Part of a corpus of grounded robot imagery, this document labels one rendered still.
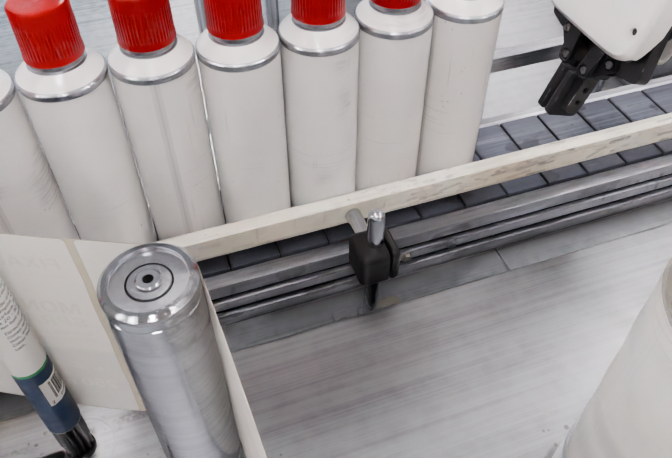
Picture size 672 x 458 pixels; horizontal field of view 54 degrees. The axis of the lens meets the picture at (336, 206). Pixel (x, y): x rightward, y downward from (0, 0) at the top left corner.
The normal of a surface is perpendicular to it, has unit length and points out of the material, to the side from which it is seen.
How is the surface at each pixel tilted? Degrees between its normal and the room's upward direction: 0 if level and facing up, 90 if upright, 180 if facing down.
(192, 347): 90
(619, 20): 70
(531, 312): 0
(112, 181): 90
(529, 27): 0
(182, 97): 90
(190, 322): 90
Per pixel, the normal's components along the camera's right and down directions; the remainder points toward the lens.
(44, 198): 0.95, 0.22
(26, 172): 0.84, 0.40
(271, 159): 0.62, 0.57
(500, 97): 0.00, -0.70
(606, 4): -0.87, 0.00
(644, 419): -0.94, 0.26
